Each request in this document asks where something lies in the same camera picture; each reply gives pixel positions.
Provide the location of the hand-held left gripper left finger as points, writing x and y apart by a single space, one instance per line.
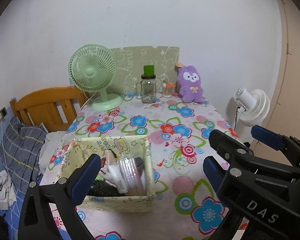
86 177

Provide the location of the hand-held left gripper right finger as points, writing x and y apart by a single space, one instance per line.
210 170

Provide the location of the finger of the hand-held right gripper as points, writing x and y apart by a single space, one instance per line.
265 135
230 147

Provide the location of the pink white packet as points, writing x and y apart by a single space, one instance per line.
109 160

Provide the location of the small white tube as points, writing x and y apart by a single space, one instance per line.
117 177

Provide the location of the yellow fabric storage box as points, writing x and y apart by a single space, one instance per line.
115 203

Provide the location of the clear plastic pack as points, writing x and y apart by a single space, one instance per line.
128 170

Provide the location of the white bedding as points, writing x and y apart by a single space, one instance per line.
52 142

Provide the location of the beige door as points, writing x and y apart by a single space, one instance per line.
295 80

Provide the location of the purple plush bunny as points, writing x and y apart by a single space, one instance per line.
191 87

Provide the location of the grey plaid pillow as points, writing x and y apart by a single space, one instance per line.
20 150

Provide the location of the floral tablecloth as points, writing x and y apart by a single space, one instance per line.
145 135

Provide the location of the blue checked bed sheet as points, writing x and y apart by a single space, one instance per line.
12 217

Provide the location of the small glass orange lid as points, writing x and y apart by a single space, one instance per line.
167 91

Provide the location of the crumpled white cloth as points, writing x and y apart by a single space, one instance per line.
2 187

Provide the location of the wooden headboard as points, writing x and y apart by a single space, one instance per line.
47 95

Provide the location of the glass jar with green lid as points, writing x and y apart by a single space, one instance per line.
147 92

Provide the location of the green desk fan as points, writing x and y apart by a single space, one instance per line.
90 72

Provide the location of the green printed board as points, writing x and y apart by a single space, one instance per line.
140 57

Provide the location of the white pedestal fan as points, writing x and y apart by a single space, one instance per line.
250 100

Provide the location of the wall socket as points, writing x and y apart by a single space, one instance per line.
3 112

